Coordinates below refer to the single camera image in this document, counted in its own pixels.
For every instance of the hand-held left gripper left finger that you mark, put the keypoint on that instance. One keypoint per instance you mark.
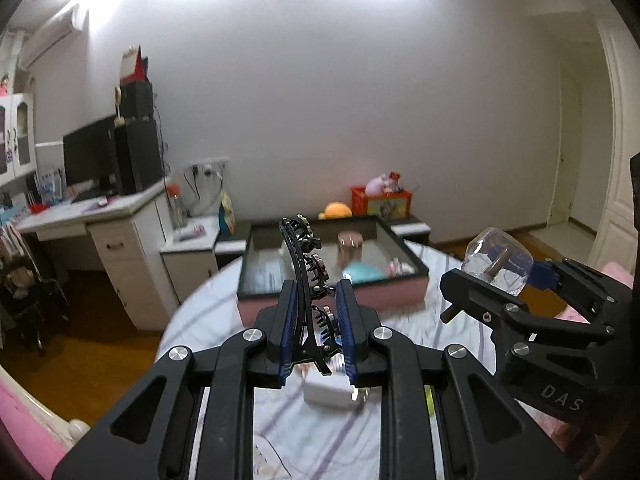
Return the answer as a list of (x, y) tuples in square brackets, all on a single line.
[(286, 345)]

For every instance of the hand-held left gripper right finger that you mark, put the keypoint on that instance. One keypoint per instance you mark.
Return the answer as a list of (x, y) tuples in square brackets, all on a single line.
[(346, 335)]

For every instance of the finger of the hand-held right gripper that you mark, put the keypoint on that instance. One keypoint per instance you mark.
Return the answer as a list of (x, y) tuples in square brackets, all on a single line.
[(542, 275), (470, 290)]

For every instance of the clear plastic jar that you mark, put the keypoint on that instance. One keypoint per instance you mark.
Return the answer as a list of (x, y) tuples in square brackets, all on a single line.
[(495, 260)]

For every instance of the black hair claw clip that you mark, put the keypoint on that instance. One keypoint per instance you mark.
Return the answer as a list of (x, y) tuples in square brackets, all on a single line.
[(301, 305)]

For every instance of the teal round case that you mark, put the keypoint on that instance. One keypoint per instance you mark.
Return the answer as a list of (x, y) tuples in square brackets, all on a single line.
[(365, 272)]

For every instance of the pink black storage box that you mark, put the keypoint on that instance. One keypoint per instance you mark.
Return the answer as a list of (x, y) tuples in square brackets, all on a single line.
[(400, 292)]

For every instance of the rose gold jar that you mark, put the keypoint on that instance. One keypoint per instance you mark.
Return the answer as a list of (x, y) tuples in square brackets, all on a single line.
[(350, 242)]

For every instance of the pink printed cloth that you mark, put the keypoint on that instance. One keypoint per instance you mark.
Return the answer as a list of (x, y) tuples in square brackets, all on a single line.
[(560, 430)]

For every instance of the white cardboard box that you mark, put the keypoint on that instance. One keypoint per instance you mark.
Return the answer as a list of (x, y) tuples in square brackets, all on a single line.
[(325, 392)]

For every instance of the white striped table cloth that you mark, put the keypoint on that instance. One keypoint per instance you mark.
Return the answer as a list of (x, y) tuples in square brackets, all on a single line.
[(210, 310)]

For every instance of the red plastic crate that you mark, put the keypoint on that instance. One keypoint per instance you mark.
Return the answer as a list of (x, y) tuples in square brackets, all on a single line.
[(385, 205)]

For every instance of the white bedside cabinet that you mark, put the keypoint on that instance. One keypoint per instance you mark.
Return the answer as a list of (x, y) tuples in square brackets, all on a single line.
[(190, 265)]

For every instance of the orange octopus plush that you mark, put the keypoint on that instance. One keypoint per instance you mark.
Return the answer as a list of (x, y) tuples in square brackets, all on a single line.
[(336, 210)]

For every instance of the white door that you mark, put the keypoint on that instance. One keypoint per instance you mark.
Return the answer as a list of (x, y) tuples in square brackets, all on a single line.
[(567, 150)]

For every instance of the red packet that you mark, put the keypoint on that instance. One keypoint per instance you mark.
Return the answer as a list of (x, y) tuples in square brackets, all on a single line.
[(395, 176)]

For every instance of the pink plush toy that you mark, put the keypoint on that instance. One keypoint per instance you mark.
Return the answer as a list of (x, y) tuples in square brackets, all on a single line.
[(377, 185)]

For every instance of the blue yellow snack bag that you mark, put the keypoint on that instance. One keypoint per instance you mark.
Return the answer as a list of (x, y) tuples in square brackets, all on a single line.
[(227, 212)]

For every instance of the pink packet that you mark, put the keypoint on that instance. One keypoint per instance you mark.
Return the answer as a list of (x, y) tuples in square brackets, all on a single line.
[(192, 232)]

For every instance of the clear bottle red cap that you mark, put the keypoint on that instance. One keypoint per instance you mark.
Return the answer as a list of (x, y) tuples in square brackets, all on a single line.
[(177, 207)]

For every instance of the white desk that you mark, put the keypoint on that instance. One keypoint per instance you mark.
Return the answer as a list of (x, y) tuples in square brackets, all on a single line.
[(130, 260)]

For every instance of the large black speaker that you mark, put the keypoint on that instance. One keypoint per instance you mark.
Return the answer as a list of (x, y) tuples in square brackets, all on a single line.
[(140, 157)]

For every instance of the black keyboard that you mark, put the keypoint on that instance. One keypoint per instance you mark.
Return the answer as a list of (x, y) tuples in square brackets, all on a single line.
[(87, 195)]

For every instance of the black chair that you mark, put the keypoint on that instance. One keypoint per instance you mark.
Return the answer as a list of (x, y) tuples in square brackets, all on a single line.
[(30, 300)]

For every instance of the pink blanket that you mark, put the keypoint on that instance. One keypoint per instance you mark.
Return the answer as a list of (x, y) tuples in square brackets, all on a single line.
[(25, 430)]

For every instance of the black computer monitor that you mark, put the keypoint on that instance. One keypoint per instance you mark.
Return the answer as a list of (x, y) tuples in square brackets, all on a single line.
[(87, 155)]

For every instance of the small red object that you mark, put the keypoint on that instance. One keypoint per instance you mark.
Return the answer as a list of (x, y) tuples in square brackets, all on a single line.
[(39, 207)]

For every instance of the blue white packet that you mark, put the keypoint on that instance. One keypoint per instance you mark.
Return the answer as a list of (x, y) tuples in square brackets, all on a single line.
[(50, 187)]

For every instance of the small black speaker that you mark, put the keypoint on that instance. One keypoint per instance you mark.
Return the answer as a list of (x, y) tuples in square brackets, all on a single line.
[(137, 100)]

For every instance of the small yellow desk fan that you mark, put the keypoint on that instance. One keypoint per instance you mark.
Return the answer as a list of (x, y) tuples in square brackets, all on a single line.
[(118, 95)]

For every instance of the red desk calendar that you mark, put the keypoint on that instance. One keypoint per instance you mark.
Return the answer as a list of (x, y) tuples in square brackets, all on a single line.
[(135, 65)]

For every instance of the white glass door cabinet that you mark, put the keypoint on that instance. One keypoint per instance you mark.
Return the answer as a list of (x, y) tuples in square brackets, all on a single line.
[(22, 130)]

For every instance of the small doll figure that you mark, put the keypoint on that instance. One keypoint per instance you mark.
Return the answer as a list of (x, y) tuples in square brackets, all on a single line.
[(4, 87)]

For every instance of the white air conditioner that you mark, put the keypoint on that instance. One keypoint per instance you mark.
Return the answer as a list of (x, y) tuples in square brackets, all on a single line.
[(50, 40)]

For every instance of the white door frame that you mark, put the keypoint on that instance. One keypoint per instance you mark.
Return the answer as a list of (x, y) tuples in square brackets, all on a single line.
[(620, 185)]

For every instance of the white wall socket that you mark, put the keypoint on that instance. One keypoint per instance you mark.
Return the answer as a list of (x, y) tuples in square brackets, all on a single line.
[(210, 164)]

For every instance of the white bed frame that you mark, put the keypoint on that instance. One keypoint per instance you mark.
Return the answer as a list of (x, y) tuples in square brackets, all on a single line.
[(75, 427)]

